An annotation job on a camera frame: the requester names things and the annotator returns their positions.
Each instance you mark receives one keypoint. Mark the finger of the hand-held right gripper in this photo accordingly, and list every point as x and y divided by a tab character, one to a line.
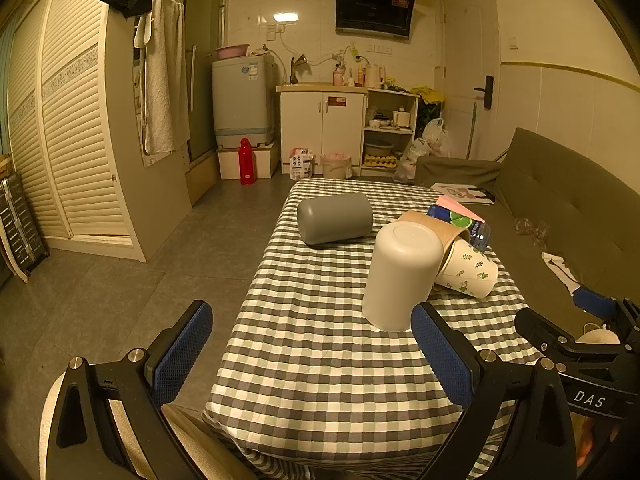
592	301
542	331

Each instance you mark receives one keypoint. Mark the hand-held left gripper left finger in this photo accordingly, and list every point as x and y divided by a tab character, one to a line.
185	350

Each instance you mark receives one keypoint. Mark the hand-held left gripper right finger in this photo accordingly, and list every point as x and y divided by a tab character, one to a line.
442	355

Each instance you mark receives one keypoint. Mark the grey plastic cup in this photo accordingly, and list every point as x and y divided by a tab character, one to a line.
332	217

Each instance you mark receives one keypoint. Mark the leaf print paper cup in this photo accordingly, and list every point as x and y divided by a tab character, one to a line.
467	270

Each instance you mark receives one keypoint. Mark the white plastic cup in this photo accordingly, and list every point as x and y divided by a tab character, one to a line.
400	275

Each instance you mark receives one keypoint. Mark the brown paper cup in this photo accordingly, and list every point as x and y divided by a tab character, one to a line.
442	230

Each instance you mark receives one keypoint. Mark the person's right hand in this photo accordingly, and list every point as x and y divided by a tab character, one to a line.
587	440

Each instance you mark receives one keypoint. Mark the white round object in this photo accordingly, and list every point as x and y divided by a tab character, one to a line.
600	336

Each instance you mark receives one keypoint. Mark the white cloth with dark stripe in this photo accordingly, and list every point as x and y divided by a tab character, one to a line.
560	267

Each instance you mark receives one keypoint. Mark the clear drinking glass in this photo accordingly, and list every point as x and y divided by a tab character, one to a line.
541	234
523	226

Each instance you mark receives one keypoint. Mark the olive green sofa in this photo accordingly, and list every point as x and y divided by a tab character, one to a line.
550	195

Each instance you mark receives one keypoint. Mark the grey checkered tablecloth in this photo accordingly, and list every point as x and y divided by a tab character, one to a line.
310	360

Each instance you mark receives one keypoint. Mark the green label water bottle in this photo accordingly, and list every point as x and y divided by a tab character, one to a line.
460	220

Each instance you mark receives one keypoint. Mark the pink paper sheet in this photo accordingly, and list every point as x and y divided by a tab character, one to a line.
452	206

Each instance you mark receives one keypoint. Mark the open magazine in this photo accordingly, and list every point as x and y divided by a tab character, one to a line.
462	192

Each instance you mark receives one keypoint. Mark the white base box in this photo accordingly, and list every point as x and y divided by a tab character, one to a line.
227	162

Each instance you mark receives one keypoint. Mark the red thermos flask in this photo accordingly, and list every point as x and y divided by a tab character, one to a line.
246	162

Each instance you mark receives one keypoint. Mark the white plastic bag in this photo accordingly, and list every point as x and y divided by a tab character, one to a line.
412	157
436	137

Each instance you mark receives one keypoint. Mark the yellow egg carton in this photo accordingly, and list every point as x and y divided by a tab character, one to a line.
380	161

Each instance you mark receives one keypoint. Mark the broom stick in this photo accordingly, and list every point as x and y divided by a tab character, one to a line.
471	130

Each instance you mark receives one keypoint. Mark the grey basin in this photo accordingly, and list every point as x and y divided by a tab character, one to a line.
378	149

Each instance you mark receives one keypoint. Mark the pink trash bin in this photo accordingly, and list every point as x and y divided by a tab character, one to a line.
335	166

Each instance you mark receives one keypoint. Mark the white printed refill bag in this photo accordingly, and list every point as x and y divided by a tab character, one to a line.
301	164

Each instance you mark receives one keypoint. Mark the white open shelf unit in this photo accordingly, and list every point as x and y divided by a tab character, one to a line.
412	125

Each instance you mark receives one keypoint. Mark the small white cooker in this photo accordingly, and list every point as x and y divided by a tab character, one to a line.
401	118

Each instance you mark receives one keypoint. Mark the white louvered wardrobe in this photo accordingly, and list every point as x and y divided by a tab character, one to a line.
75	135

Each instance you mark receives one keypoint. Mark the blue white washing machine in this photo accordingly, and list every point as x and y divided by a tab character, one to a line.
242	100

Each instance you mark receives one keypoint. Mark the white sink cabinet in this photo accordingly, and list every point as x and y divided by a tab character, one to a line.
310	125

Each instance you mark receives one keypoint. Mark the yellow plastic bag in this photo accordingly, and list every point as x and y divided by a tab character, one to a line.
429	94

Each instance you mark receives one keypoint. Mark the white hanging towel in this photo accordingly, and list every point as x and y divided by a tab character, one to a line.
162	75

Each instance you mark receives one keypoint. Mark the white door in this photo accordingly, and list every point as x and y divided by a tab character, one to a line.
467	45

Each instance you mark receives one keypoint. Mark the cream electric kettle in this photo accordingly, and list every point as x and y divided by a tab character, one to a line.
373	76

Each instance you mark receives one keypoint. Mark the pink bottle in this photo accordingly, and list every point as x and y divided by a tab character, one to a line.
338	76

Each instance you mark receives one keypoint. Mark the pink plastic basin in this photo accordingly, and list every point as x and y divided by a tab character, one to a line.
231	51

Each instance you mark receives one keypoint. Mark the metal faucet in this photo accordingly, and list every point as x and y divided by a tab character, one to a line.
295	65

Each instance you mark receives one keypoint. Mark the small white hanging cloth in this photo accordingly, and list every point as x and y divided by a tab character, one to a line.
141	32

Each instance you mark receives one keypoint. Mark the black range hood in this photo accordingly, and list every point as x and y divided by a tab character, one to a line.
375	7

